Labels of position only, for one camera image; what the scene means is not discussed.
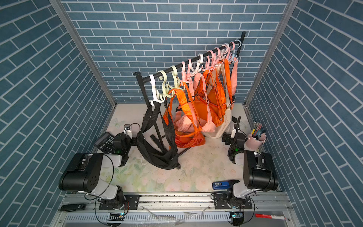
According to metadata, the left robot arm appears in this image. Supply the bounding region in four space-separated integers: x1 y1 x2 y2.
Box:
59 132 140 211

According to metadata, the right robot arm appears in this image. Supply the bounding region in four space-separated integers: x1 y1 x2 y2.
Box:
210 132 278 210

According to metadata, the black calculator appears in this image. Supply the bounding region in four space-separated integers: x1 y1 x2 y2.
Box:
94 132 115 154

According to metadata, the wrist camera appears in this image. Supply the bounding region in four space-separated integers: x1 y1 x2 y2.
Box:
231 116 241 139
123 124 132 135

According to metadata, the black clothes rack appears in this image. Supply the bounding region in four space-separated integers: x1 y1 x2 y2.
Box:
133 31 247 170

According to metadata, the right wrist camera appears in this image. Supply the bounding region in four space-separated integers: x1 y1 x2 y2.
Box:
231 116 241 139

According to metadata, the white plastic hook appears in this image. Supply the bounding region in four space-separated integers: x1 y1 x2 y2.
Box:
149 74 165 106

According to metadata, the black remote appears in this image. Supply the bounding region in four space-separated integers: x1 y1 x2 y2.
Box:
60 203 87 212

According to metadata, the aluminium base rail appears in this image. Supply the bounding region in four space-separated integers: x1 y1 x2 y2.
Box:
51 192 299 227

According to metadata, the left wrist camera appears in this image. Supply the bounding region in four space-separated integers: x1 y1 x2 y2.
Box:
123 124 132 135

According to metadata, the blue black stapler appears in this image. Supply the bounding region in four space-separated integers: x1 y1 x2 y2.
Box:
212 180 240 190

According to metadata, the red white marker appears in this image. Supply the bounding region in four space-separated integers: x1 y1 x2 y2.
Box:
255 214 285 220

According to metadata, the pink pen cup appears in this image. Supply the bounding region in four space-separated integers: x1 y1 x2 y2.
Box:
246 122 267 150

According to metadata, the rear orange sling bag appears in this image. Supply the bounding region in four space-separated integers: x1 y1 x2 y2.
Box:
193 59 236 127

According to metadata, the orange sling bag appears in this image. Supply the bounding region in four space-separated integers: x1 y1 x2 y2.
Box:
163 82 205 148
193 59 236 127

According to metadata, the front orange sling bag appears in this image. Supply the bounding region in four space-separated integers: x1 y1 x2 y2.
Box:
163 82 205 148

